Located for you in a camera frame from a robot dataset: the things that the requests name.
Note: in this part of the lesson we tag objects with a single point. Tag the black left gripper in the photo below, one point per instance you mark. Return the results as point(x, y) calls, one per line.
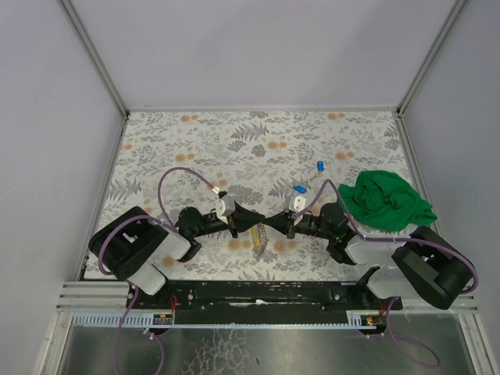
point(233, 223)

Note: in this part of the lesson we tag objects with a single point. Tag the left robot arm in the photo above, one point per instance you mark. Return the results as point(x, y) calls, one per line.
point(125, 246)

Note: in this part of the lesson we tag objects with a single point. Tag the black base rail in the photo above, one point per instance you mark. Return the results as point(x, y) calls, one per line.
point(261, 302)

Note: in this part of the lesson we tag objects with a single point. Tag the green cloth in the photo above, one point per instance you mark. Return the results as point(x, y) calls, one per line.
point(385, 201)

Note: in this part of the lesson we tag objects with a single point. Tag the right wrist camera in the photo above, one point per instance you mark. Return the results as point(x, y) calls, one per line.
point(295, 203)

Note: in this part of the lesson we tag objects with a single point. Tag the blue tag lower key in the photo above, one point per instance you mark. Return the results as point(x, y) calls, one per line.
point(300, 189)

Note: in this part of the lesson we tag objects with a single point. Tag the numbered keyring organizer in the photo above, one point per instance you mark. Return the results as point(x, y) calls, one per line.
point(259, 239)

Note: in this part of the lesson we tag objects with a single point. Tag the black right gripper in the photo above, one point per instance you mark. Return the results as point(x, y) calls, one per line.
point(291, 225)

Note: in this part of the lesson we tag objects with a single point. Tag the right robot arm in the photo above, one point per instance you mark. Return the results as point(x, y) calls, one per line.
point(423, 265)

